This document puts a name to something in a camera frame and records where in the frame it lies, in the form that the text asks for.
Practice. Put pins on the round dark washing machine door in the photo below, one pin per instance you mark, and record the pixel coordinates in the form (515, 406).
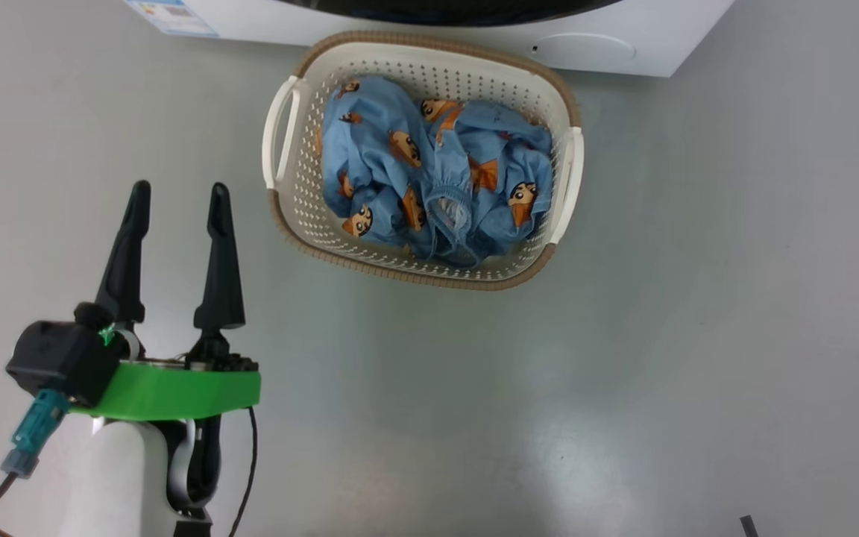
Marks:
(444, 9)

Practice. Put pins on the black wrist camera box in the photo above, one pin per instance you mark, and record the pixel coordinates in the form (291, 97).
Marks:
(60, 358)

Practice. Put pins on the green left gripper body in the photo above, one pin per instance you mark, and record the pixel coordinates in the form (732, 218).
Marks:
(176, 391)

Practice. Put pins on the cream perforated laundry basket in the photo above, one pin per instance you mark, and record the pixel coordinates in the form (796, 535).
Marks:
(303, 224)

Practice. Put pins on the blue cartoon print garment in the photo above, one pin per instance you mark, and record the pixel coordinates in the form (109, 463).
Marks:
(377, 127)

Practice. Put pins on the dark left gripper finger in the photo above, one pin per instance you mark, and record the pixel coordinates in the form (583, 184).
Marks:
(221, 268)
(127, 261)

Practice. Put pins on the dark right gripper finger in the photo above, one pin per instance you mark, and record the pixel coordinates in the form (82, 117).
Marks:
(749, 528)

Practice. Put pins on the white front-load washing machine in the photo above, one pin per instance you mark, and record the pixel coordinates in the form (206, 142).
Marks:
(698, 22)

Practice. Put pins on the blue white energy label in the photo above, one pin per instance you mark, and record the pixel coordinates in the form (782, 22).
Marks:
(176, 15)

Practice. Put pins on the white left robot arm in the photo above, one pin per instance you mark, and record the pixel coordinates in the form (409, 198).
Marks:
(116, 485)

